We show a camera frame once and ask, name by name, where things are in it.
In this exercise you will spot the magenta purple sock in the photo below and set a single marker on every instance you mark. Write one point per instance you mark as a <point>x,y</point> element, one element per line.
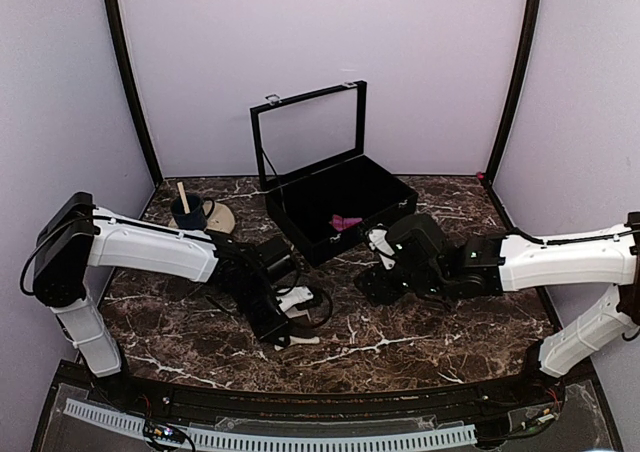
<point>340,223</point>

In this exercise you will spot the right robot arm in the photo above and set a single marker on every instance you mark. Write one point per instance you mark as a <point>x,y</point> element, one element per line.
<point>416,256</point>

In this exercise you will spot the wooden stir stick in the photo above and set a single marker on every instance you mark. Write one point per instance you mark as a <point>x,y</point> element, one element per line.
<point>183,198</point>

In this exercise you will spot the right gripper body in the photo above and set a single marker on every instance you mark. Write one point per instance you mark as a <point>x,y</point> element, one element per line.
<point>376,282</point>

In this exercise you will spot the black front rail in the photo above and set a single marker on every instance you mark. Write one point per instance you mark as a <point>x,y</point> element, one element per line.
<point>183,397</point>

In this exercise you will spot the left black frame post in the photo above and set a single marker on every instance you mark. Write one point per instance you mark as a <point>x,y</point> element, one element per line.
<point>128,81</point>

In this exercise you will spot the black frame post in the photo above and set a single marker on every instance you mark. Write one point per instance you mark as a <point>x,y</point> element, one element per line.
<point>521,61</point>
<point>128,81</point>

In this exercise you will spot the beige ceramic saucer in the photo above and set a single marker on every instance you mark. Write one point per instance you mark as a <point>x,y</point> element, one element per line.
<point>221,220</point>

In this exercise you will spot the black display box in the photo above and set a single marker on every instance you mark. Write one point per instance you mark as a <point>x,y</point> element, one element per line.
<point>311,163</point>

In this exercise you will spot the cream brown sock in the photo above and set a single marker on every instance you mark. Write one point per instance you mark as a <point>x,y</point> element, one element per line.
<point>293,341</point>

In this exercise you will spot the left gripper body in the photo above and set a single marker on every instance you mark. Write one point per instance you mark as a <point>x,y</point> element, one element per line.
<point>262,328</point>

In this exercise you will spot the green circuit board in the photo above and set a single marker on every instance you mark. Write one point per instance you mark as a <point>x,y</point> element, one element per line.
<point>162,433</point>

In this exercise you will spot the right black frame post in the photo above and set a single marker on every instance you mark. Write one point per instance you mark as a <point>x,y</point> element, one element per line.
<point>521,61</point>

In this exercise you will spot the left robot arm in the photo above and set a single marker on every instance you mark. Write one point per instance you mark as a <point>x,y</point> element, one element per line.
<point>82,235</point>

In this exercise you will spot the white cable duct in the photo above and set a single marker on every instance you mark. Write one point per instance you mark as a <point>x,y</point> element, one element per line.
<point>242,435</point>

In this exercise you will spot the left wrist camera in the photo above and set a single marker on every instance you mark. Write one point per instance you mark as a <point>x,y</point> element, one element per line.
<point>291,303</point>

